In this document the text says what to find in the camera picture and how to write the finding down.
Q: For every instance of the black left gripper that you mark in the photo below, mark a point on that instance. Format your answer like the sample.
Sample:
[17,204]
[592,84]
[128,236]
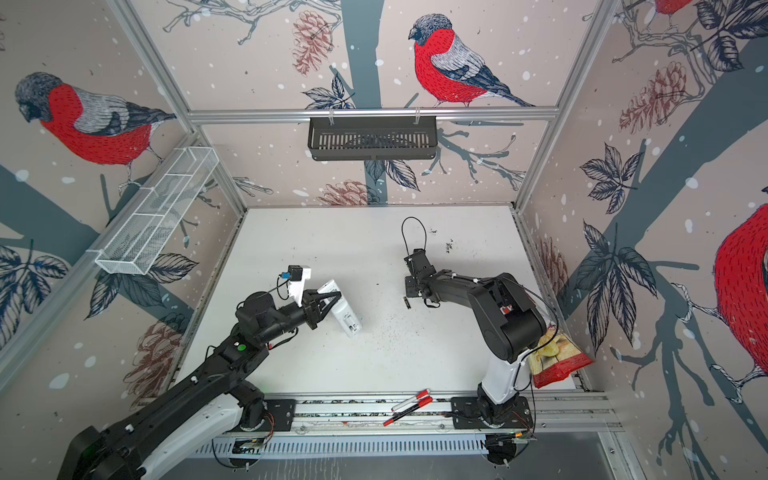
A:
[311,306]

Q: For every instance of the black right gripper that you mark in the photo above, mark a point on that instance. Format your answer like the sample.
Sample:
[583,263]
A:
[411,290]

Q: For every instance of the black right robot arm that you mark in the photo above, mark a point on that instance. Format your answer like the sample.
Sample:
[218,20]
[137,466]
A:
[509,321]

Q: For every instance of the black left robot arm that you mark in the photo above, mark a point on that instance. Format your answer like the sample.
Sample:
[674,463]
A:
[209,401]

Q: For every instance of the red marker pen upper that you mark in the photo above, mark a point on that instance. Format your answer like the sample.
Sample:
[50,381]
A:
[414,399]

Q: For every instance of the red marker pen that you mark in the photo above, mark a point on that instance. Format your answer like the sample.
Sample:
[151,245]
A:
[421,403]
[414,399]

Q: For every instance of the red marker pen lower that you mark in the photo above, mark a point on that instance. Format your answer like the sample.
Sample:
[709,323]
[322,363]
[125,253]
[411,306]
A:
[421,403]

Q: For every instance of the red chips bag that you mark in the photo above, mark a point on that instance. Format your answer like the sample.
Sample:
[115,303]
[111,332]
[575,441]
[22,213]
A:
[556,358]

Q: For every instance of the aluminium horizontal crossbar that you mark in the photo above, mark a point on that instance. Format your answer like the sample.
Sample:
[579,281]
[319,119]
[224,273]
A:
[224,117]

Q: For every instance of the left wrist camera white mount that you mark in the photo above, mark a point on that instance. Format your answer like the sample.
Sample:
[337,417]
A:
[294,279]

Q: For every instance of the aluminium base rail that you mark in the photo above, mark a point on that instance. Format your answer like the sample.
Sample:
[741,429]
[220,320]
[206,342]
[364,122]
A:
[326,426]

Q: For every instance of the black wall basket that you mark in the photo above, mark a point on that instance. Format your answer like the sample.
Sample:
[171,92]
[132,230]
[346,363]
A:
[372,138]

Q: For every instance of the white wire mesh basket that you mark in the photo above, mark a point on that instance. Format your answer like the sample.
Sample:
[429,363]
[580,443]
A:
[141,238]

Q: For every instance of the aluminium frame corner post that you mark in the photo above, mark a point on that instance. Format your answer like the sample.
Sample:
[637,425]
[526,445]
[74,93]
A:
[126,15]

